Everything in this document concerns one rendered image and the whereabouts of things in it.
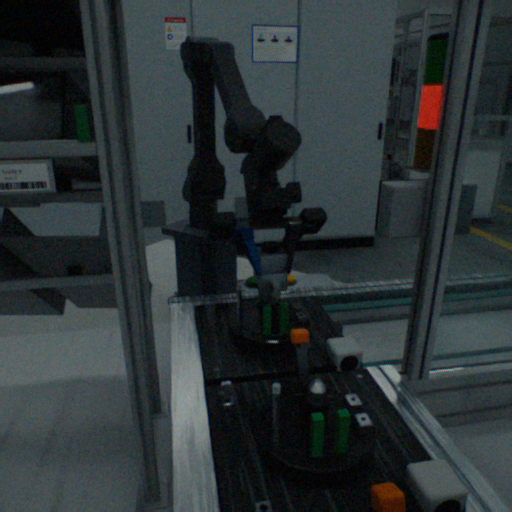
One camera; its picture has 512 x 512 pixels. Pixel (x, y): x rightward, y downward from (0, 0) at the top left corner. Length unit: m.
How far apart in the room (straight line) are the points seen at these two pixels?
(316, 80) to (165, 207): 1.58
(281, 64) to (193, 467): 3.38
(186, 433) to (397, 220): 0.38
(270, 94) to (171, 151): 0.90
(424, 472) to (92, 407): 0.53
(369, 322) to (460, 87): 0.51
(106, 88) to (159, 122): 3.18
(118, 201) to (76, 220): 3.37
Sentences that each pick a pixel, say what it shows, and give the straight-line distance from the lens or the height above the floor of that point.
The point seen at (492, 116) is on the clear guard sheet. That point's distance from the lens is 0.62.
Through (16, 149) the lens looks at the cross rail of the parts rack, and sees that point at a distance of 0.45.
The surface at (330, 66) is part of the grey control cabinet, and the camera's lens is 3.81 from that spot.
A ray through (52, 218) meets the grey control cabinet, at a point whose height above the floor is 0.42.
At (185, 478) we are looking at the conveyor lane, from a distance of 0.53.
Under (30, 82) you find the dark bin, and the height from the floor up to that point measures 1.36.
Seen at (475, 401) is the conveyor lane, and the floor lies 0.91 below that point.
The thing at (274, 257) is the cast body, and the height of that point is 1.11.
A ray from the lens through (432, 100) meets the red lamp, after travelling 0.60.
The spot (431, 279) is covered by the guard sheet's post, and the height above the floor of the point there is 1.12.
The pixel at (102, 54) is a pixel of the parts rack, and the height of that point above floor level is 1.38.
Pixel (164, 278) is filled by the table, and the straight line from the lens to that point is 1.26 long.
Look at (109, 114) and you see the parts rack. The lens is 0.42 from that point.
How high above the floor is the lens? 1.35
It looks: 22 degrees down
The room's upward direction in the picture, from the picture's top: straight up
